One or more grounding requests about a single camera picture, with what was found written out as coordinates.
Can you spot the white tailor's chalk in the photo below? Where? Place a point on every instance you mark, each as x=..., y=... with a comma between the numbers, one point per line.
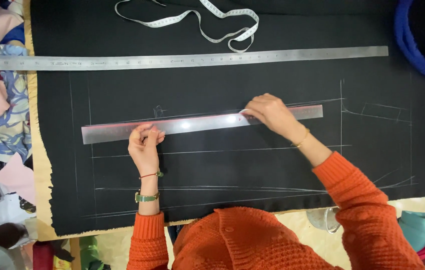
x=243, y=111

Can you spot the blue fuzzy fabric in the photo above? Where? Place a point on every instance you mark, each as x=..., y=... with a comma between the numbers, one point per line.
x=415, y=41

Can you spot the person's right fingers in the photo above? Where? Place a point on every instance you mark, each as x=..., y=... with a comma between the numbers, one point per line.
x=253, y=112

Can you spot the person's right hand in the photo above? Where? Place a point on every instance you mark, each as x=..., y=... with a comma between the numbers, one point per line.
x=272, y=112

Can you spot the orange knitted cardigan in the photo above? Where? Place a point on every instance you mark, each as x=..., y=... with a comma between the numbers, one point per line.
x=272, y=232

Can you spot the white measuring tape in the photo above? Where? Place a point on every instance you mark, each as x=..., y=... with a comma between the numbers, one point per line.
x=212, y=22

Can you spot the long steel ruler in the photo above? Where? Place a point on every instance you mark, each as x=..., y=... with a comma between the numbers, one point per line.
x=178, y=60

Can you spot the clear plastic ruler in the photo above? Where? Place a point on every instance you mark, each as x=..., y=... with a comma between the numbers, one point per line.
x=197, y=123

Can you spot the black fabric with chalk lines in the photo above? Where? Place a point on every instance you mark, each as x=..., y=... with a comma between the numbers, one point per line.
x=235, y=157

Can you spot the person's left fingers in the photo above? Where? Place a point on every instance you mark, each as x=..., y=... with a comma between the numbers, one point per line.
x=149, y=132

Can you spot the green wristwatch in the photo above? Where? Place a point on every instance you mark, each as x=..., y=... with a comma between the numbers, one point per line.
x=146, y=197

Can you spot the person's left hand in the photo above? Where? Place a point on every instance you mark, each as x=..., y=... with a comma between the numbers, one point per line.
x=144, y=148

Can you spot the dark red thread spool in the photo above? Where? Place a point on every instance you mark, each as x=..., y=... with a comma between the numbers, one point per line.
x=42, y=255

